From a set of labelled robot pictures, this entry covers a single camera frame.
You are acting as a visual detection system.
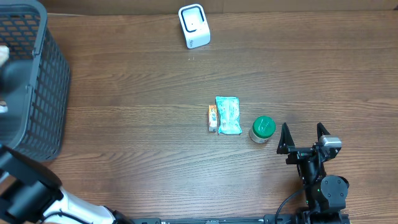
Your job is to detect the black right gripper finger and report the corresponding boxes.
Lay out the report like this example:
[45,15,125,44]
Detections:
[277,123,295,154]
[317,123,330,140]

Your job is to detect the green lid jar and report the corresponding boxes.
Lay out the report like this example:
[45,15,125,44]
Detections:
[249,116,276,144]

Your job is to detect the teal tissue packet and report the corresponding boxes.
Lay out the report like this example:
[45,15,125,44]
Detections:
[215,96,242,135]

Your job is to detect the orange tissue packet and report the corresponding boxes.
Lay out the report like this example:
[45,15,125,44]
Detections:
[208,105,218,133]

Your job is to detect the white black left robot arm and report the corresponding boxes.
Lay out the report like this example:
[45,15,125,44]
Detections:
[1,45,132,223]

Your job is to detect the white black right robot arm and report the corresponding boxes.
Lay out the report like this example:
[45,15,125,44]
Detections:
[274,123,350,224]

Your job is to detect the white barcode scanner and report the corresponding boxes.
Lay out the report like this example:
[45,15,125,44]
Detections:
[178,4,211,49]

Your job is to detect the grey plastic basket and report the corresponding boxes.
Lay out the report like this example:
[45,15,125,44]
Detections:
[1,1,71,162]

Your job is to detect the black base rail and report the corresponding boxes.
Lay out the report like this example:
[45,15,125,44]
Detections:
[73,212,351,224]

